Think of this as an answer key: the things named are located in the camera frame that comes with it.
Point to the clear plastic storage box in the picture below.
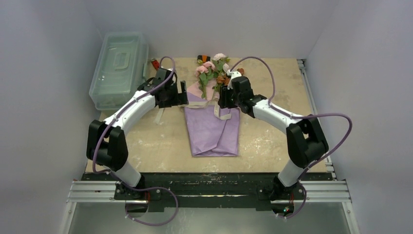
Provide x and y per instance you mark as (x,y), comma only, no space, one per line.
(120,69)

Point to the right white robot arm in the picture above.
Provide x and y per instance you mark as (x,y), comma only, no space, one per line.
(306,142)

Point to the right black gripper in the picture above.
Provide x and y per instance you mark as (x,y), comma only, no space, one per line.
(227,98)

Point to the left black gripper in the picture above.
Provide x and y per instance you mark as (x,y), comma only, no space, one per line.
(180,98)

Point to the pink rose stem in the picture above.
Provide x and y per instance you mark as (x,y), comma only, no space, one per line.
(205,74)

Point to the pink purple wrapping paper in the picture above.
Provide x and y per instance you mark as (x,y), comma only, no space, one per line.
(212,131)

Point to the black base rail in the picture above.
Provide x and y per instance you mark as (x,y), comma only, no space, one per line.
(198,190)

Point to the small orange black tool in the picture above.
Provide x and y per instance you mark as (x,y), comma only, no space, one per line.
(203,58)

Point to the white and orange rose stems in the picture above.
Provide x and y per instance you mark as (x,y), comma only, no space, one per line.
(221,70)

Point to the orange handled adjustable wrench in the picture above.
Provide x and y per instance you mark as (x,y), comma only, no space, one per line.
(155,63)

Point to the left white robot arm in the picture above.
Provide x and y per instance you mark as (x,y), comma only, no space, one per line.
(106,143)

